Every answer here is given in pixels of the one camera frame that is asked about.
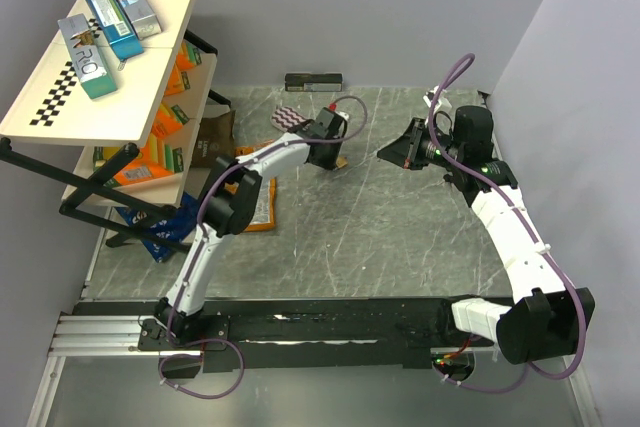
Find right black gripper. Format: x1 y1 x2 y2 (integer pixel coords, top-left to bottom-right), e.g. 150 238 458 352
377 117 465 171

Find small brass padlock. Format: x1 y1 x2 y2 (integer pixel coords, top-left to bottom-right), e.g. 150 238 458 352
335 157 348 170

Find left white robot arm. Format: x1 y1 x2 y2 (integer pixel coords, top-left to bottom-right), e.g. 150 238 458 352
154 103 348 349

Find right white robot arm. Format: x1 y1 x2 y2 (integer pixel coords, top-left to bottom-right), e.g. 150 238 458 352
377 106 595 364

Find pink wavy sponge pad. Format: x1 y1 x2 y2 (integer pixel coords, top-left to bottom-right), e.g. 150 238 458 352
270 106 312 133

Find black rectangular box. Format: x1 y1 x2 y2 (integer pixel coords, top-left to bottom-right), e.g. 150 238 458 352
284 73 344 92

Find orange snack bag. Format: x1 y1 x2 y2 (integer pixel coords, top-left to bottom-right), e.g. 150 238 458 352
222 145 279 233

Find brown coffee bag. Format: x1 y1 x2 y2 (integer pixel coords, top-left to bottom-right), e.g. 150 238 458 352
191 111 235 168

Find blue snack bag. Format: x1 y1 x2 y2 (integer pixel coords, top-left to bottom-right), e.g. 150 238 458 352
115 192 199 263

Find orange boxes on shelf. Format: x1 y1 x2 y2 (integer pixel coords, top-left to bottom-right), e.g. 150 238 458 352
105 41 202 188

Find beige folding shelf rack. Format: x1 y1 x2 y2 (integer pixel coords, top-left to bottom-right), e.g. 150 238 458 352
1 0 218 252

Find blue carton box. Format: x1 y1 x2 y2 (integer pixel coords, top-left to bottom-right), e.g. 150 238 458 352
85 0 144 61

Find silver box near back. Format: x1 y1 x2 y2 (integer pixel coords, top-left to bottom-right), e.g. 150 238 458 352
117 0 162 40

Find silver teal box front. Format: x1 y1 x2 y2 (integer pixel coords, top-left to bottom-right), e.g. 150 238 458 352
57 14 117 100

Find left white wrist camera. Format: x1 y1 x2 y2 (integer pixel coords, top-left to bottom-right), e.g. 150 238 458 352
328 103 349 137

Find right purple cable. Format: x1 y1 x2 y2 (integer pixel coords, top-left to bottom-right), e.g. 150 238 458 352
429 52 591 394

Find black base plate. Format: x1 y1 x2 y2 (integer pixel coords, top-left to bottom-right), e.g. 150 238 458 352
137 294 494 376

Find aluminium rail frame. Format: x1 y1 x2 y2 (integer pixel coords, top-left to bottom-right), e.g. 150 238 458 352
26 314 603 426

